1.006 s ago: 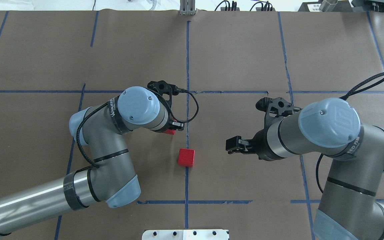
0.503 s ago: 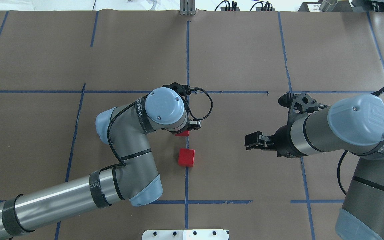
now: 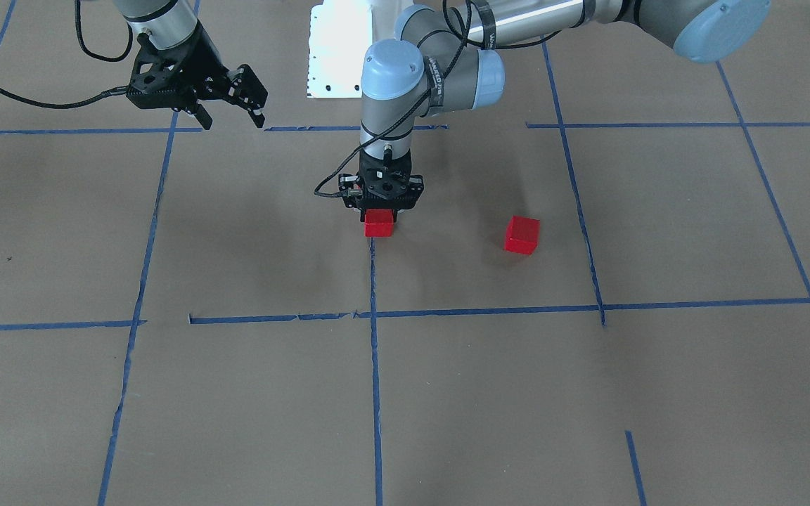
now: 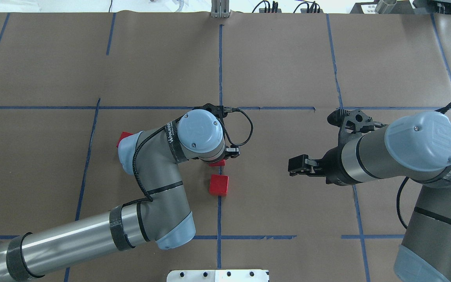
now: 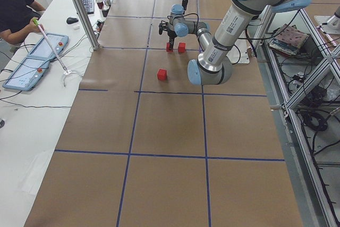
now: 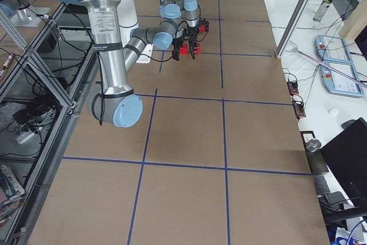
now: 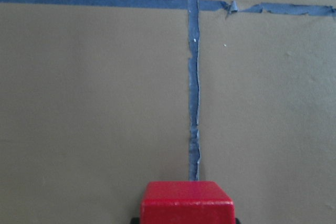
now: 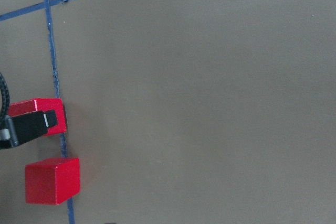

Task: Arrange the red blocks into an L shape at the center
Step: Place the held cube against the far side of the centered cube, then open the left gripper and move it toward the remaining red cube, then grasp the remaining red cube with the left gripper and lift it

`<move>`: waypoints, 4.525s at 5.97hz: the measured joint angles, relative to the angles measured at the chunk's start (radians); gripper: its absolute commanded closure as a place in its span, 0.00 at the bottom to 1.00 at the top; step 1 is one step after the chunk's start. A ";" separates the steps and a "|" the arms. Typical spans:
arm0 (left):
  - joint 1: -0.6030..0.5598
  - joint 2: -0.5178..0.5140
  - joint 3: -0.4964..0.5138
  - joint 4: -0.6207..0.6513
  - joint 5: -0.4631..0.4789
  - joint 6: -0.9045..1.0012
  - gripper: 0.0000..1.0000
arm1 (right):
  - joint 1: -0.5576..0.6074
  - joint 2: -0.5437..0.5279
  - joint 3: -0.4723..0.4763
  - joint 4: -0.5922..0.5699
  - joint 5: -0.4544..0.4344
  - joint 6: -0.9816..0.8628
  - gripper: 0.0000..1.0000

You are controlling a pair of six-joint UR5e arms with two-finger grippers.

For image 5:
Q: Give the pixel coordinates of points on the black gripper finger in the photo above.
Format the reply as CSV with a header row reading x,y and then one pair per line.
x,y
169,44
183,2
172,43

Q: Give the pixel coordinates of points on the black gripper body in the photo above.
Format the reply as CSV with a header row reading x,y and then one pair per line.
x,y
172,34

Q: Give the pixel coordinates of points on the red block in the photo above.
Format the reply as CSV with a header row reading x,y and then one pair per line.
x,y
181,47
166,49
162,74

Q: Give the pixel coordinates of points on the metal cup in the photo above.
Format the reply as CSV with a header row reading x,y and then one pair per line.
x,y
107,3

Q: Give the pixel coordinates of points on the black computer mouse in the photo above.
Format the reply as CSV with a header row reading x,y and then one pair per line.
x,y
71,20

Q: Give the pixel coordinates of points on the upper teach pendant tablet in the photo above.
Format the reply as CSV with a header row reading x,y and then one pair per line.
x,y
43,51

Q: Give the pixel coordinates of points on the teach pendant tablet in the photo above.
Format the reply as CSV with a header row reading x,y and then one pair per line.
x,y
43,51
27,74

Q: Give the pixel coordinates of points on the stack of books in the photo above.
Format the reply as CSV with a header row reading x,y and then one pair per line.
x,y
289,40

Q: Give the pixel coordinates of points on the lower teach pendant tablet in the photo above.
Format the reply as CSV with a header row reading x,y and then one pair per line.
x,y
27,74

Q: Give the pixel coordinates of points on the seated person black shirt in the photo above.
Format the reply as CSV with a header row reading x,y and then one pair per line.
x,y
17,19

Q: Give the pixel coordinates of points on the aluminium frame post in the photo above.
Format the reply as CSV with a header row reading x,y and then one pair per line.
x,y
79,6

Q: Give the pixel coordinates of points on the metal rod green handle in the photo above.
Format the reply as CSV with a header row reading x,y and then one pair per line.
x,y
66,71

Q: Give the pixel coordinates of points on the aluminium table frame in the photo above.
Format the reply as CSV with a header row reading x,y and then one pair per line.
x,y
304,91

